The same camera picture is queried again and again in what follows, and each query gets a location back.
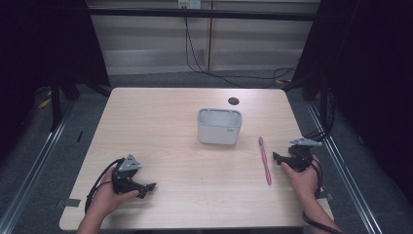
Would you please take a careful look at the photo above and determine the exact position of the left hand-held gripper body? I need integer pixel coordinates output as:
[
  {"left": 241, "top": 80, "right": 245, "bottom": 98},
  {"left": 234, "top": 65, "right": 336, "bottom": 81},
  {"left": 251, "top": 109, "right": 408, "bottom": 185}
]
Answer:
[{"left": 111, "top": 153, "right": 148, "bottom": 196}]

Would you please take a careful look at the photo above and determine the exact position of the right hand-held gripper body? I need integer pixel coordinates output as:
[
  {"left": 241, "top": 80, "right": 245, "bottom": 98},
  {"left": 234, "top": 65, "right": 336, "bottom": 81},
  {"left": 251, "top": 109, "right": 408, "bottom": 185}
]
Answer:
[{"left": 287, "top": 136, "right": 323, "bottom": 174}]

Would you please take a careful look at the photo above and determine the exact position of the pink toothbrush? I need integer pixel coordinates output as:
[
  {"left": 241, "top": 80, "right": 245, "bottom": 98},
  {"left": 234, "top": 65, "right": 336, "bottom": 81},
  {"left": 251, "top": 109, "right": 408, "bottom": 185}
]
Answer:
[{"left": 257, "top": 136, "right": 273, "bottom": 186}]

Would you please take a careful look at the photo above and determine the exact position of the white plastic container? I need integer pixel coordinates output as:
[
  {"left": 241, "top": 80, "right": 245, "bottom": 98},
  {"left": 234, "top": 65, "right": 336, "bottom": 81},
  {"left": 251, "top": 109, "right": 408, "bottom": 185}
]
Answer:
[{"left": 196, "top": 107, "right": 244, "bottom": 146}]

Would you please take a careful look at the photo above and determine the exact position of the person's right hand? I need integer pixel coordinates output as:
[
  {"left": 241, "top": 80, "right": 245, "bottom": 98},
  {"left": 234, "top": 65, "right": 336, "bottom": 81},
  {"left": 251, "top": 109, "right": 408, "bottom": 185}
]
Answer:
[{"left": 281, "top": 154, "right": 321, "bottom": 200}]

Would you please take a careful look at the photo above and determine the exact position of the person's left hand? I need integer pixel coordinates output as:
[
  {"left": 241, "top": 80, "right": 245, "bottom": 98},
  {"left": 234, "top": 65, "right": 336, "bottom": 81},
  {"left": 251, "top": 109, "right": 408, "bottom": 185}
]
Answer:
[{"left": 88, "top": 175, "right": 140, "bottom": 218}]

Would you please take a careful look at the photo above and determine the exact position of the grey tape strip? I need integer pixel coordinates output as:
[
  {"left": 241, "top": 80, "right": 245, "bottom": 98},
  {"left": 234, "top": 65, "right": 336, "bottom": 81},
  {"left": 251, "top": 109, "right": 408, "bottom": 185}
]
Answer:
[
  {"left": 55, "top": 197, "right": 82, "bottom": 210},
  {"left": 317, "top": 191, "right": 335, "bottom": 202}
]

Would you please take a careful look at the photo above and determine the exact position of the black metal stand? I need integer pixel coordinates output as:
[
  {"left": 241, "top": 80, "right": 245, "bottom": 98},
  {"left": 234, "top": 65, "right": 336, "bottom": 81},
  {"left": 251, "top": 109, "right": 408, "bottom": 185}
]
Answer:
[
  {"left": 301, "top": 72, "right": 337, "bottom": 140},
  {"left": 49, "top": 72, "right": 63, "bottom": 133}
]

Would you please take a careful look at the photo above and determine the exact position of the yellow floor marker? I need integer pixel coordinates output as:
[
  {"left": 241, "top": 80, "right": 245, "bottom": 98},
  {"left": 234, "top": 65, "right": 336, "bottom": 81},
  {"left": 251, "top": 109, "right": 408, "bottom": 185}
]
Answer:
[{"left": 37, "top": 97, "right": 53, "bottom": 110}]

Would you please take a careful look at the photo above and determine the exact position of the black curtain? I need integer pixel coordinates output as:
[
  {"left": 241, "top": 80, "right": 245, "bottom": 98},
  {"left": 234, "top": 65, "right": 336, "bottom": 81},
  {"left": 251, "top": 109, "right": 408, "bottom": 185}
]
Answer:
[
  {"left": 291, "top": 0, "right": 413, "bottom": 203},
  {"left": 0, "top": 0, "right": 111, "bottom": 164}
]

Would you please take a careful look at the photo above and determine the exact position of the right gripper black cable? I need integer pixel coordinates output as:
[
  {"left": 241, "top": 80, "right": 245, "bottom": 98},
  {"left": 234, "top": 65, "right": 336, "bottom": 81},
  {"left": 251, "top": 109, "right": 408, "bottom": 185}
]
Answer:
[{"left": 293, "top": 147, "right": 345, "bottom": 234}]

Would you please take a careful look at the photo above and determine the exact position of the metal floor rail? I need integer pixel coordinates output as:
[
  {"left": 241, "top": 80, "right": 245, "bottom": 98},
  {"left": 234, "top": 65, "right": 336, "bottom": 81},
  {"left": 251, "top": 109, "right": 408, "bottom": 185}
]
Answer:
[
  {"left": 305, "top": 101, "right": 384, "bottom": 234},
  {"left": 0, "top": 100, "right": 77, "bottom": 234}
]

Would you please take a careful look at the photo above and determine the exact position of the black wall cable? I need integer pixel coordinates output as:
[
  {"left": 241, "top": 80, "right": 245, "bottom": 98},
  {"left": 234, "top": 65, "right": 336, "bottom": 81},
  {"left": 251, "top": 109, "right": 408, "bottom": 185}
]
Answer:
[{"left": 183, "top": 16, "right": 300, "bottom": 90}]

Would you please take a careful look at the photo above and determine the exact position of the black horizontal frame bar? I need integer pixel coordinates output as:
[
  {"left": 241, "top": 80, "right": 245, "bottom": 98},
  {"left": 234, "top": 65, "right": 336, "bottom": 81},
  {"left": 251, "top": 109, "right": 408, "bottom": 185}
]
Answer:
[{"left": 87, "top": 7, "right": 321, "bottom": 22}]

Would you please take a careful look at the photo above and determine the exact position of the white wall power outlet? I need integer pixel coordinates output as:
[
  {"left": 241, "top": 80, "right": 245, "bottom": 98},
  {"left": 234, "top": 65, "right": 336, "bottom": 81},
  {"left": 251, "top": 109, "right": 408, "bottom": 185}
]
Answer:
[{"left": 177, "top": 0, "right": 203, "bottom": 11}]

